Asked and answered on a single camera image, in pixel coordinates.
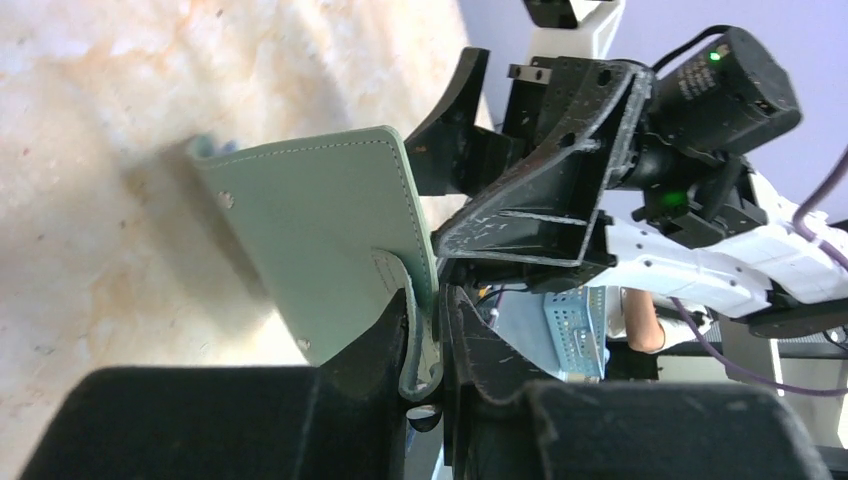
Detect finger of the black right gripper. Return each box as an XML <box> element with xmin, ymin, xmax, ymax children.
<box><xmin>405</xmin><ymin>47</ymin><xmax>524</xmax><ymax>197</ymax></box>
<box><xmin>431</xmin><ymin>62</ymin><xmax>657</xmax><ymax>270</ymax></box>

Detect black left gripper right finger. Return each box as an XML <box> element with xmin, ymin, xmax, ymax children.
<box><xmin>438</xmin><ymin>285</ymin><xmax>553</xmax><ymax>479</ymax></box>

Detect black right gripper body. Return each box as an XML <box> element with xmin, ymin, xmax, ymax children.
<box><xmin>500</xmin><ymin>57</ymin><xmax>663</xmax><ymax>199</ymax></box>

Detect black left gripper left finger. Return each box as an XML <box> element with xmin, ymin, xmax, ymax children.
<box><xmin>311</xmin><ymin>289</ymin><xmax>408</xmax><ymax>479</ymax></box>

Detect green card holder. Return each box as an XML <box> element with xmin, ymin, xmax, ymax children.
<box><xmin>187</xmin><ymin>126</ymin><xmax>443</xmax><ymax>402</ymax></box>

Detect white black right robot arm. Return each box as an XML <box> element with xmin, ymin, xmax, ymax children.
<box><xmin>405</xmin><ymin>1</ymin><xmax>847</xmax><ymax>339</ymax></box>

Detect person forearm in background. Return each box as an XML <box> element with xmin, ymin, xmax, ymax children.
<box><xmin>622</xmin><ymin>289</ymin><xmax>666</xmax><ymax>354</ymax></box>

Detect blue perforated metal bracket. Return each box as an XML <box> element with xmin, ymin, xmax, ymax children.
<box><xmin>543</xmin><ymin>287</ymin><xmax>608</xmax><ymax>381</ymax></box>

